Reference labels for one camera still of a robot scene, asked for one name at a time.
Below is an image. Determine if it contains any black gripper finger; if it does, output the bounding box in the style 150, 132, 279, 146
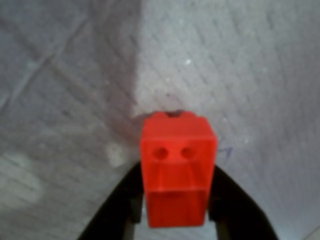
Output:
208, 164, 276, 240
79, 161, 149, 240

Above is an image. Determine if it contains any red lego block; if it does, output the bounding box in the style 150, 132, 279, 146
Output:
139, 110, 219, 229

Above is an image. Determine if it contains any grey cardboard sheet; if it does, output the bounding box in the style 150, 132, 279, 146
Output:
0, 0, 320, 240

